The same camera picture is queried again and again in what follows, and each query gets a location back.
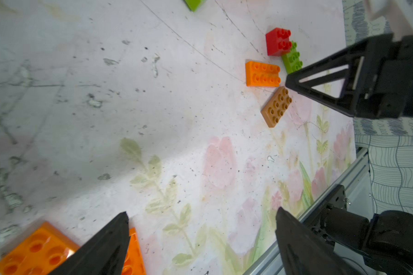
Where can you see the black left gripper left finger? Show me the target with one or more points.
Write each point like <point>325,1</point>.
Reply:
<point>103,254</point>

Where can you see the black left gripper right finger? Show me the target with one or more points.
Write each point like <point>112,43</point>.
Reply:
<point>303,253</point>

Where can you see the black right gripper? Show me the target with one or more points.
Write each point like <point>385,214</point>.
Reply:
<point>395,75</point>

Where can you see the green long lego brick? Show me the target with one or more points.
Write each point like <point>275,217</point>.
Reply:
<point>292,60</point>

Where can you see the red square lego brick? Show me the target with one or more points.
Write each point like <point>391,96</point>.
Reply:
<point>278,42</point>

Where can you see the tan 2x4 lego plate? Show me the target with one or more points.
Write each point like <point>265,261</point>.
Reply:
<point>276,107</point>

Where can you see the orange 2x4 lego plate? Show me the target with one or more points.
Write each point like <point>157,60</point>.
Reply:
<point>262,75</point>

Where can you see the green square lego brick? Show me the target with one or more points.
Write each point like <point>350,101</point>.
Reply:
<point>193,5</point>

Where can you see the large orange lego brick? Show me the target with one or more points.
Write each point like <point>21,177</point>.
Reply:
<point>40,253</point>

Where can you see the aluminium front rail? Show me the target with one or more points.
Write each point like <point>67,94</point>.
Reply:
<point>352,192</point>

